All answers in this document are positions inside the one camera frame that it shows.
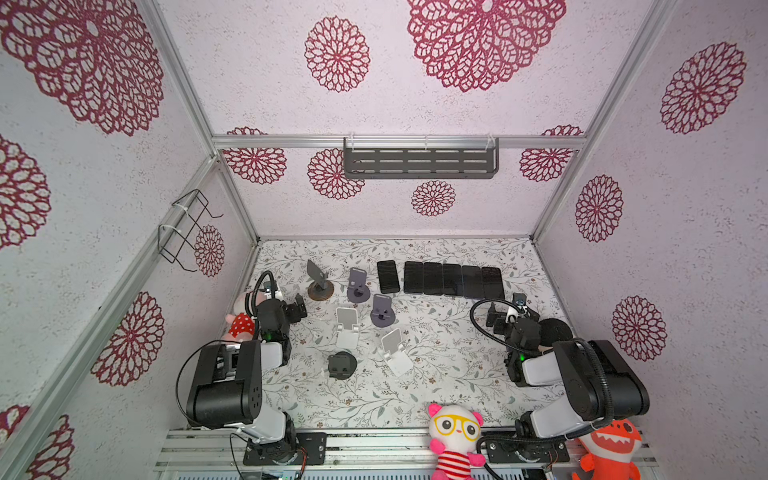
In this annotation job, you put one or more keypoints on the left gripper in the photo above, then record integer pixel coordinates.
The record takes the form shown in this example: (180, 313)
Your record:
(293, 313)

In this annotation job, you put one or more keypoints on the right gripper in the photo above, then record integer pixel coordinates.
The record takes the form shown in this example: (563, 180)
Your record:
(501, 321)

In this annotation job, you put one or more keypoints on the blue-edged black phone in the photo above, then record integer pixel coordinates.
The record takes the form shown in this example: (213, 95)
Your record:
(472, 282)

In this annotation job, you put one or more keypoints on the teal-edged black phone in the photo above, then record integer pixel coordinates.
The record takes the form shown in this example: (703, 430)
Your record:
(452, 280)

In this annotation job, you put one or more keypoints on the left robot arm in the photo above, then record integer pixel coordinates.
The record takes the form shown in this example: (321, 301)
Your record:
(226, 390)

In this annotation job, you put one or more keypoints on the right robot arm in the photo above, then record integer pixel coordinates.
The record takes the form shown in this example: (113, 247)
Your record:
(599, 385)

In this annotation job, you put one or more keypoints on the wood-base round phone stand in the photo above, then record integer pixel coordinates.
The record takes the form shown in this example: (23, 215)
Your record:
(321, 288)

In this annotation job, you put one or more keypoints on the silver phone stand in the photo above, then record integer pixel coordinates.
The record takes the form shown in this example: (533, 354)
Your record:
(347, 328)

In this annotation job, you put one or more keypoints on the purple phone stand far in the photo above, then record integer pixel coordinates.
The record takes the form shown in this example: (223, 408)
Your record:
(357, 288)

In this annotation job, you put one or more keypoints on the purple phone stand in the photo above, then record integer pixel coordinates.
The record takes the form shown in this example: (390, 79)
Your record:
(382, 314)
(357, 288)

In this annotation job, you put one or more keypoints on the black round phone stand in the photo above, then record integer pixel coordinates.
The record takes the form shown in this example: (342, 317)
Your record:
(342, 365)

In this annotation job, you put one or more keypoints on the purple phone stand middle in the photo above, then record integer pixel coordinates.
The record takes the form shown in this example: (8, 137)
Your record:
(382, 314)

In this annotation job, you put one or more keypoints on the white phone stand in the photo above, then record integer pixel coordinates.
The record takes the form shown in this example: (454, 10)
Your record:
(394, 353)

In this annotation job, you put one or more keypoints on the black-haired boy plush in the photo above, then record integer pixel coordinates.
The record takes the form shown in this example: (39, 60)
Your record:
(553, 330)

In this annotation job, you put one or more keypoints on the pink plush with red bow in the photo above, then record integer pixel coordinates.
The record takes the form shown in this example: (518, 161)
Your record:
(241, 324)

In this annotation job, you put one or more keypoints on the pink white plush with glasses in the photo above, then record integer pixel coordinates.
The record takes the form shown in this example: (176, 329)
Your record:
(454, 433)

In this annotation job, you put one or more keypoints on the red monster plush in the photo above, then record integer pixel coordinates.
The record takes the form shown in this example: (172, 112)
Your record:
(609, 451)

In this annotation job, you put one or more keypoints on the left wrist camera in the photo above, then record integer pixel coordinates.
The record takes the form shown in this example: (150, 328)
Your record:
(267, 293)

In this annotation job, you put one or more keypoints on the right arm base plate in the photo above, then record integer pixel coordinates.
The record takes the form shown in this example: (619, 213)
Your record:
(522, 447)

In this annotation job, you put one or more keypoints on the aluminium mounting rail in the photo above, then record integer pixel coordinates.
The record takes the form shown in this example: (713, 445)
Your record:
(396, 453)

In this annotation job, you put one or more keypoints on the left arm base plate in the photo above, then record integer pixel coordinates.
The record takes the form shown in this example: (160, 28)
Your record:
(296, 449)

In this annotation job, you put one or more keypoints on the black wire wall rack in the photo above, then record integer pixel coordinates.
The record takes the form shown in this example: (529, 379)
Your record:
(174, 236)

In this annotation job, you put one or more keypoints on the grey wall shelf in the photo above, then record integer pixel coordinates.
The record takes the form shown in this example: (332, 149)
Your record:
(425, 163)

